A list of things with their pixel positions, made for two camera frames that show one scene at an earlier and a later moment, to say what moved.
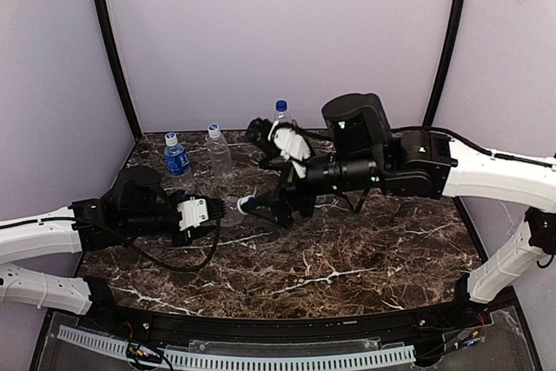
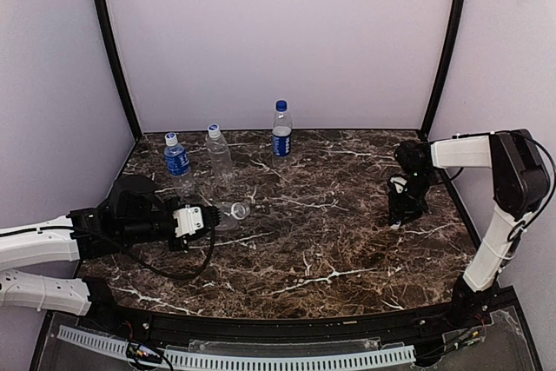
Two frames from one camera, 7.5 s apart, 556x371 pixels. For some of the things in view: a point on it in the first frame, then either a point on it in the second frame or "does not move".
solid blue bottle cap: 281,105 does not move
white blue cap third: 214,130 does not move
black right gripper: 286,196 -> 406,204
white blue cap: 171,139 does not move
